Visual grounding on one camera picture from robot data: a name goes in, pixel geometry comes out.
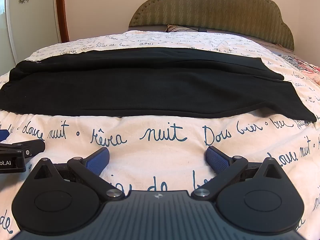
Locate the floral bed sheet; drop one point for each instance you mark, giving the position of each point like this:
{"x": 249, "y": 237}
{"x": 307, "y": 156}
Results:
{"x": 303, "y": 67}

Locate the brown wooden door frame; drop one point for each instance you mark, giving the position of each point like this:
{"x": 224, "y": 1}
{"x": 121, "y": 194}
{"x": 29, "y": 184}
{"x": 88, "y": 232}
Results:
{"x": 62, "y": 10}

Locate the patterned pillow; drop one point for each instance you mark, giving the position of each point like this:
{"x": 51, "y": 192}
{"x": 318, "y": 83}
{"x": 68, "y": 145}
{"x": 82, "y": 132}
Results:
{"x": 180, "y": 28}

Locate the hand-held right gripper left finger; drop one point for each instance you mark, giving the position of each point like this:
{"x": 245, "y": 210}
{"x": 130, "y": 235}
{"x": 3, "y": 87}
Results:
{"x": 99, "y": 162}

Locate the white flower-print wardrobe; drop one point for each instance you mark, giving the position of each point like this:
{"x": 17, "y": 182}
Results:
{"x": 27, "y": 12}

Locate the black pants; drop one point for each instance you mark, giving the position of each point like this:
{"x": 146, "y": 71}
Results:
{"x": 140, "y": 90}

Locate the bed with white patterned sheet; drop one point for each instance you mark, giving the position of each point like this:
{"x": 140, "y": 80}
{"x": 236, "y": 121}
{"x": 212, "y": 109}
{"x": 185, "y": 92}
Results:
{"x": 160, "y": 140}

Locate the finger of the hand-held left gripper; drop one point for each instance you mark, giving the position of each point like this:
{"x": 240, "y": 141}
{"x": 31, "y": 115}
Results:
{"x": 30, "y": 147}
{"x": 3, "y": 135}

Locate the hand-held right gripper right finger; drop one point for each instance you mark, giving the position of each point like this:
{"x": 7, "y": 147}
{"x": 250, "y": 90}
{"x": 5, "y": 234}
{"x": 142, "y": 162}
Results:
{"x": 217, "y": 161}

